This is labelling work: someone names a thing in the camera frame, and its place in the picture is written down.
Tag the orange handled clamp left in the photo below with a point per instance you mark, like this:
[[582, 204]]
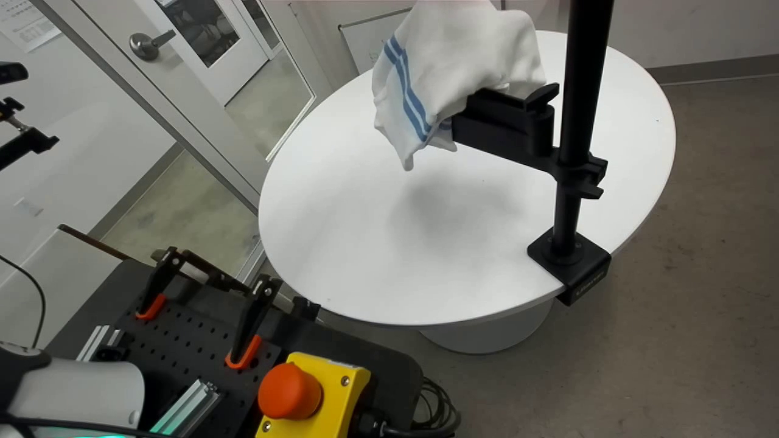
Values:
[[155, 292]]

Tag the white door with handle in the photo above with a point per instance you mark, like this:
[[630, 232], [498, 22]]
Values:
[[149, 58]]

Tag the white towel with blue stripes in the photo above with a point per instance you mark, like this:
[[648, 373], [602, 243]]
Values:
[[440, 58]]

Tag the black pole table clamp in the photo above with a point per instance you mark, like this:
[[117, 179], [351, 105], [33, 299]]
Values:
[[564, 252]]

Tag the orange handled clamp right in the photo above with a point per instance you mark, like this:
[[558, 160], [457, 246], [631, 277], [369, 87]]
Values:
[[246, 340]]

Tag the orange handled clamp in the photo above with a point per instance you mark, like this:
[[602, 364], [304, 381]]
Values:
[[246, 340], [155, 292]]

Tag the yellow emergency stop box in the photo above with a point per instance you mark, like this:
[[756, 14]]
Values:
[[311, 397]]

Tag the black perforated breadboard plate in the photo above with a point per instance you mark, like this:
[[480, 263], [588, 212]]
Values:
[[194, 334]]

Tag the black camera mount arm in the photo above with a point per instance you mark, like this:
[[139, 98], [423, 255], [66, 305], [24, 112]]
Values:
[[511, 128]]

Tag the silver aluminium extrusion piece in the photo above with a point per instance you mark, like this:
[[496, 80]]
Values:
[[188, 409]]

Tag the black tripod bracket left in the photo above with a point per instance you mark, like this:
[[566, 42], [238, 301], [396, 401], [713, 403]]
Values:
[[29, 140]]

